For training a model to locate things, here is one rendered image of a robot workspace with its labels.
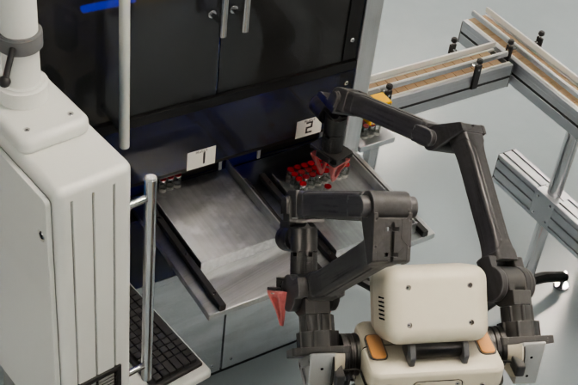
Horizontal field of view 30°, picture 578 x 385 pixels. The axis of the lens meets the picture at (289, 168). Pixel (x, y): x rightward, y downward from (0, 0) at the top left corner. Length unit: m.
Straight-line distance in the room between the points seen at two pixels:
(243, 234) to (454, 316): 0.90
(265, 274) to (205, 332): 0.67
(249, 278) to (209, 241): 0.17
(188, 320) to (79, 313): 1.15
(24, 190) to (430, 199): 2.67
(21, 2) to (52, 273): 0.51
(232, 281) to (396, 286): 0.75
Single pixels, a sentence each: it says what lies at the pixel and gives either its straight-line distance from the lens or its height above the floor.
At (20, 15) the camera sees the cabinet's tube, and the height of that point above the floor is 1.79.
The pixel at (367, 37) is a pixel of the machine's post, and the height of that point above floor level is 1.28.
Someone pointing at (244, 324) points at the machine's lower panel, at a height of 0.27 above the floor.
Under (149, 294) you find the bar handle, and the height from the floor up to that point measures 1.17.
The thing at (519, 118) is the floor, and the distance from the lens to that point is 5.06.
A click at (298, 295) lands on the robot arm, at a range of 2.17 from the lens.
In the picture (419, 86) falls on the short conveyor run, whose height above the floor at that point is 0.93.
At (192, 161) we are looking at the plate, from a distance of 2.87.
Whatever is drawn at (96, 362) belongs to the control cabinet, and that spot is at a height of 1.04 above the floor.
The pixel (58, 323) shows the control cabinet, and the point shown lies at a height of 1.20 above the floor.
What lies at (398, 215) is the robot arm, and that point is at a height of 1.59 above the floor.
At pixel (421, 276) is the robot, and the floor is 1.38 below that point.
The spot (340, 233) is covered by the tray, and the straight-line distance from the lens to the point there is 2.91.
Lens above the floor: 2.83
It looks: 39 degrees down
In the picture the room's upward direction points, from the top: 7 degrees clockwise
